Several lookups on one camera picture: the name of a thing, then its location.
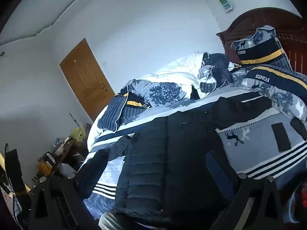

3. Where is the red and blue cloth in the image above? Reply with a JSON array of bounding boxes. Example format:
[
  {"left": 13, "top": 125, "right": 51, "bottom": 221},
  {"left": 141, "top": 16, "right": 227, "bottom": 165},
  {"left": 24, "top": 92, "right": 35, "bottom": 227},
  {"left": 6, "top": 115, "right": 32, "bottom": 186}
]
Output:
[{"left": 286, "top": 184, "right": 307, "bottom": 223}]

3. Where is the yellow and black device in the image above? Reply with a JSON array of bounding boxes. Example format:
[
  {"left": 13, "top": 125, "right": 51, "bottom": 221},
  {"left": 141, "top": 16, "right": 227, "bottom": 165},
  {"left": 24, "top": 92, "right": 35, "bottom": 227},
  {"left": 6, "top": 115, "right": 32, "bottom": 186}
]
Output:
[{"left": 36, "top": 152, "right": 59, "bottom": 177}]

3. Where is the green and white wall sign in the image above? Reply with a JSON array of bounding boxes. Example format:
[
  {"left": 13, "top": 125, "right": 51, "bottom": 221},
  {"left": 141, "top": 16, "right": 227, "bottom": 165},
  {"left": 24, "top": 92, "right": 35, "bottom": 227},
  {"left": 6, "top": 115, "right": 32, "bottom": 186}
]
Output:
[{"left": 218, "top": 0, "right": 234, "bottom": 12}]

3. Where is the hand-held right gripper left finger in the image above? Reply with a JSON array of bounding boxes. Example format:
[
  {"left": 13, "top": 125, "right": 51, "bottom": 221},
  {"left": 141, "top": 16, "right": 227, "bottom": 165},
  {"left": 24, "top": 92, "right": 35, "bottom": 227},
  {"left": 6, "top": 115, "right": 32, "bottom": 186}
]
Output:
[{"left": 29, "top": 150, "right": 109, "bottom": 230}]

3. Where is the black smartphone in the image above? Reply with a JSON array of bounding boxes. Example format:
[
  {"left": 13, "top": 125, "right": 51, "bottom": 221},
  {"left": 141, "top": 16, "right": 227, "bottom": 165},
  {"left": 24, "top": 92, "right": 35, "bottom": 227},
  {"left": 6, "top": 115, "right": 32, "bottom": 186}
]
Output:
[{"left": 271, "top": 122, "right": 292, "bottom": 153}]

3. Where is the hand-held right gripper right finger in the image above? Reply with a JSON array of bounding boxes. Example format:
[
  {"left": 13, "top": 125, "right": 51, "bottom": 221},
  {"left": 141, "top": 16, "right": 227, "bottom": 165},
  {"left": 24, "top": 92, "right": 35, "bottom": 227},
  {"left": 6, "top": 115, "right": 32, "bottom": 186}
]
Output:
[{"left": 206, "top": 151, "right": 289, "bottom": 230}]

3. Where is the black upright object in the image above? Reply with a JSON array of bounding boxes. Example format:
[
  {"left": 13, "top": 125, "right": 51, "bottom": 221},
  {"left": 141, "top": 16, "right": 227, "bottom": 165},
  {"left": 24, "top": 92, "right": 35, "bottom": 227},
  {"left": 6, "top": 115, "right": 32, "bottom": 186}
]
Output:
[{"left": 4, "top": 143, "right": 31, "bottom": 196}]

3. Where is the blue white printed quilt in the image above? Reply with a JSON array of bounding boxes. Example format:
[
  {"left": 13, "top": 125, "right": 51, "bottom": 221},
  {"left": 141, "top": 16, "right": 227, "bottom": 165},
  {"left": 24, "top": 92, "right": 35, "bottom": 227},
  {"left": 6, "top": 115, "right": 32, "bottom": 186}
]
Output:
[{"left": 120, "top": 51, "right": 250, "bottom": 106}]

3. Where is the brown wooden door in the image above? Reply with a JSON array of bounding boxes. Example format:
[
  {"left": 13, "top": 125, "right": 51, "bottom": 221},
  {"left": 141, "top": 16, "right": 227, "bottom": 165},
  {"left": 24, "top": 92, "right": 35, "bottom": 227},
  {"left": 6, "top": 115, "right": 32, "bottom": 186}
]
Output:
[{"left": 59, "top": 38, "right": 116, "bottom": 122}]

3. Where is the blue striped pillow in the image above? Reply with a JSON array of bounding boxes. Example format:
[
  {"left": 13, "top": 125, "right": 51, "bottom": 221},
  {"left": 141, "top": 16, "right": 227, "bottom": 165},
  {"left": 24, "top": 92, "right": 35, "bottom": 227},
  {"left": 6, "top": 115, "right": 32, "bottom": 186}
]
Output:
[{"left": 98, "top": 93, "right": 150, "bottom": 133}]

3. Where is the pink patterned cloth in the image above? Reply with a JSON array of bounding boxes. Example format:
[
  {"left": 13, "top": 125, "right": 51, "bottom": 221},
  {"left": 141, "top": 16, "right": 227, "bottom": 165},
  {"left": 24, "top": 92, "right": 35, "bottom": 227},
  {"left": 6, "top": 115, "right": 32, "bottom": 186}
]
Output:
[{"left": 0, "top": 187, "right": 16, "bottom": 223}]

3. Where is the black puffer jacket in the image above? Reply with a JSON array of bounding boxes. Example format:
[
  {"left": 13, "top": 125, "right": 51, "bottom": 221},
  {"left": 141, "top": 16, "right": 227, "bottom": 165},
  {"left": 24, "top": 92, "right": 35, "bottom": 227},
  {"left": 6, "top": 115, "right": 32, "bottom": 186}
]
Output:
[{"left": 80, "top": 96, "right": 274, "bottom": 226}]

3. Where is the yellow plastic bag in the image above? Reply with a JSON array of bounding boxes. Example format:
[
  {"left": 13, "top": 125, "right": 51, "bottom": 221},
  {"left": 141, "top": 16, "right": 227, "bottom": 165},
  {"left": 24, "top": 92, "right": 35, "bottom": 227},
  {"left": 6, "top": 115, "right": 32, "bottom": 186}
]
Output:
[{"left": 69, "top": 127, "right": 85, "bottom": 141}]

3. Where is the navy pillow with yellow stripe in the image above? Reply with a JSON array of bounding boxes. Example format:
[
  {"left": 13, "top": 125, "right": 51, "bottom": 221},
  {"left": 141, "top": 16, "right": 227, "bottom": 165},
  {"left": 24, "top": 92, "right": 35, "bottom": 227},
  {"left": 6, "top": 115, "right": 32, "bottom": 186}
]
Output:
[
  {"left": 240, "top": 64, "right": 307, "bottom": 126},
  {"left": 231, "top": 25, "right": 293, "bottom": 72}
]

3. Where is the dark wooden headboard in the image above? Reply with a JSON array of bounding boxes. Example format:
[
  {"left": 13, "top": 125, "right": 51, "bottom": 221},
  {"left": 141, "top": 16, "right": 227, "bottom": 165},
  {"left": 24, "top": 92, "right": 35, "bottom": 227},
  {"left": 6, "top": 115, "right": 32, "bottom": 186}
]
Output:
[{"left": 216, "top": 7, "right": 307, "bottom": 75}]

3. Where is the dark wooden side table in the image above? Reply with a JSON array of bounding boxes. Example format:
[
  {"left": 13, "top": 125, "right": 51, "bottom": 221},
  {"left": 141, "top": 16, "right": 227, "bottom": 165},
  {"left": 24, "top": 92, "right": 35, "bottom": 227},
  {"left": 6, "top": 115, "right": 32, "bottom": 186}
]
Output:
[{"left": 51, "top": 136, "right": 90, "bottom": 173}]

